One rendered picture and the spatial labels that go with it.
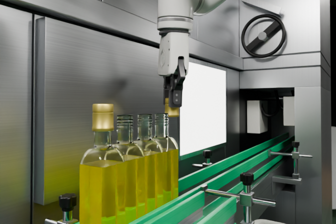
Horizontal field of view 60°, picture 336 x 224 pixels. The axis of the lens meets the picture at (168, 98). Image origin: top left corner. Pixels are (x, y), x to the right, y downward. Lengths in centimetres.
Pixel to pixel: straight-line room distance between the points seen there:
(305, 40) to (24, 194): 129
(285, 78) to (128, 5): 92
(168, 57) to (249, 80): 93
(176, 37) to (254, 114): 107
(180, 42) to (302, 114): 94
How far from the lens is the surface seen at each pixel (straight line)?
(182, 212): 61
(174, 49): 65
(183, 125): 96
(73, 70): 61
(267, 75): 152
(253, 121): 166
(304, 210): 156
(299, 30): 153
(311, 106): 148
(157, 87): 82
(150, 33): 83
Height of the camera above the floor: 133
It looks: 1 degrees up
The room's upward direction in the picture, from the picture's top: straight up
